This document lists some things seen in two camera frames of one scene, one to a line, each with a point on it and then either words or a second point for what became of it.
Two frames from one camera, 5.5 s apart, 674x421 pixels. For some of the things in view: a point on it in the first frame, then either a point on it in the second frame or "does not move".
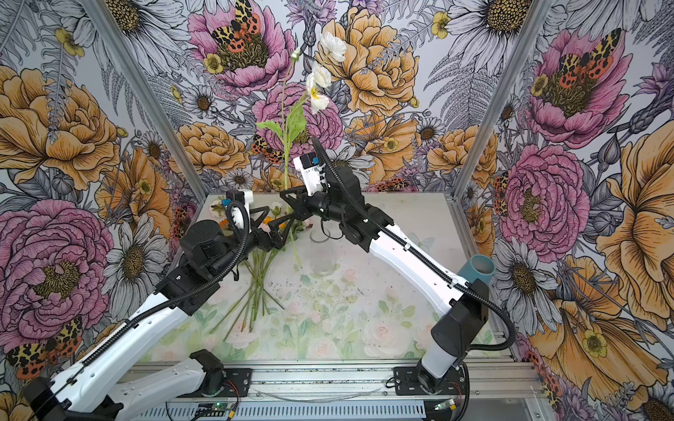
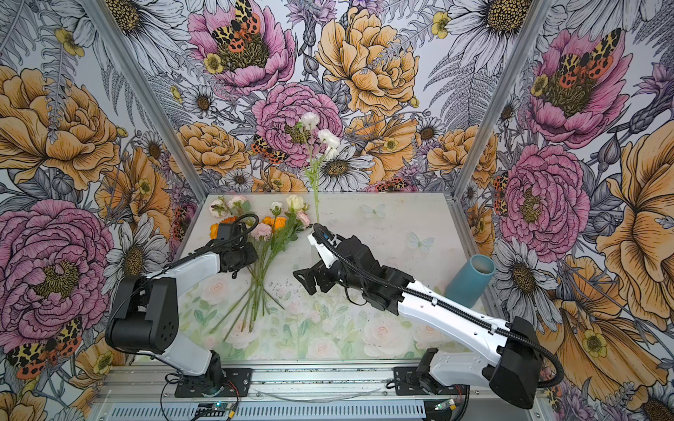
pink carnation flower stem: [249, 298] to [261, 232]
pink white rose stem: [297, 226] does not move
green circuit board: [215, 409] does not move
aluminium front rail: [515, 380] does not move
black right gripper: [306, 203] to [322, 271]
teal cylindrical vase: [478, 267] does not move
